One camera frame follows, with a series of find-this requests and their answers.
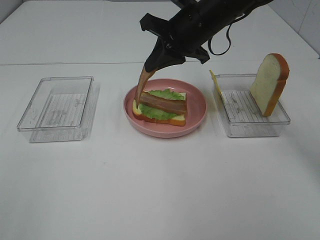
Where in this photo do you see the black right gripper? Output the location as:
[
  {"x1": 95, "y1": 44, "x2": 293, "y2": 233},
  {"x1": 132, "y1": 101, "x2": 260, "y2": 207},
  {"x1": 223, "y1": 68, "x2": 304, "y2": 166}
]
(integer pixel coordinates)
[{"x1": 140, "y1": 0, "x2": 240, "y2": 71}]

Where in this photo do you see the bacon strip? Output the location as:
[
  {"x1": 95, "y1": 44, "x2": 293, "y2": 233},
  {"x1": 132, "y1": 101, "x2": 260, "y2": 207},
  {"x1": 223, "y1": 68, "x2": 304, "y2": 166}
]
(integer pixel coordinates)
[
  {"x1": 139, "y1": 92, "x2": 187, "y2": 115},
  {"x1": 134, "y1": 67, "x2": 157, "y2": 108}
]

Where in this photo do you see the green lettuce leaf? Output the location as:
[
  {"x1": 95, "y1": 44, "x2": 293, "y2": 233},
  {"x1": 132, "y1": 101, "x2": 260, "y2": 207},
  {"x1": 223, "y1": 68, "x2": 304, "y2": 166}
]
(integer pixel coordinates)
[{"x1": 132, "y1": 89, "x2": 187, "y2": 122}]

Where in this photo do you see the yellow cheese slice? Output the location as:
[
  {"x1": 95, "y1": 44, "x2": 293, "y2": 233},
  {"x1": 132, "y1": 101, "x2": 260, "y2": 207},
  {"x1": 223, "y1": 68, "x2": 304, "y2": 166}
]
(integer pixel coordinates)
[{"x1": 209, "y1": 69, "x2": 223, "y2": 112}]

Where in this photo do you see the white bread slice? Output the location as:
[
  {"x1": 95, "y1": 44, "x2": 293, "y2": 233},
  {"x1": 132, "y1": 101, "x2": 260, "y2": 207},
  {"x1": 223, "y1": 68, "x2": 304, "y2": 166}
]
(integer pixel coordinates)
[{"x1": 132, "y1": 112, "x2": 186, "y2": 126}]

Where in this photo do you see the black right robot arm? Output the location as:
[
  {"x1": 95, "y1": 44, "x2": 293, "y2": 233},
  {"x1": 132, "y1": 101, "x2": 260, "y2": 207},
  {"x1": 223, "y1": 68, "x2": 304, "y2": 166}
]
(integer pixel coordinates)
[{"x1": 139, "y1": 0, "x2": 269, "y2": 73}]

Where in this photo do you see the pink round plate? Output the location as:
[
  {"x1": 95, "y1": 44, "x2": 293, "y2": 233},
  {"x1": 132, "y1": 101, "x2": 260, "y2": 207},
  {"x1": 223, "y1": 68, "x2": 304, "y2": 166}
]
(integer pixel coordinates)
[{"x1": 123, "y1": 78, "x2": 208, "y2": 138}]

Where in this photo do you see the clear right plastic tray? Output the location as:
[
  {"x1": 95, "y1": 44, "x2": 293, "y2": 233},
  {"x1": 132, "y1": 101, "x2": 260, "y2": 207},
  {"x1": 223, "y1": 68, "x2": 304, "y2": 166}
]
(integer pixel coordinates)
[{"x1": 215, "y1": 73, "x2": 291, "y2": 138}]

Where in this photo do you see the clear plastic tray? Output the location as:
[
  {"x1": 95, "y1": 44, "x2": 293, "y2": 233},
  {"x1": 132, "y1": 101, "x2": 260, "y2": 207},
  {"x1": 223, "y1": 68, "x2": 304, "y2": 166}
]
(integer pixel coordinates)
[
  {"x1": 16, "y1": 76, "x2": 97, "y2": 143},
  {"x1": 215, "y1": 73, "x2": 291, "y2": 138}
]

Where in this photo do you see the standing bread slice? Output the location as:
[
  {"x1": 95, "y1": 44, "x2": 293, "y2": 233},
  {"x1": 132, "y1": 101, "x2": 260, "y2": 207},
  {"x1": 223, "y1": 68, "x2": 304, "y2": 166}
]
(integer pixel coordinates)
[{"x1": 250, "y1": 53, "x2": 290, "y2": 117}]

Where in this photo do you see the clear left plastic tray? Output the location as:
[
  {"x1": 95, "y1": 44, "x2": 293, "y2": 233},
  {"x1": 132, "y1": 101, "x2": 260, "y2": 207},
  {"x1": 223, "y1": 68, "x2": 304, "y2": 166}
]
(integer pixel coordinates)
[{"x1": 16, "y1": 76, "x2": 97, "y2": 143}]

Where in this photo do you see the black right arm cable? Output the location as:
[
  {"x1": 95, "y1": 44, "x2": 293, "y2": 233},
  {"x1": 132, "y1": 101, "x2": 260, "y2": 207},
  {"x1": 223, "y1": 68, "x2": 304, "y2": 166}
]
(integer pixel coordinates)
[{"x1": 207, "y1": 9, "x2": 251, "y2": 56}]

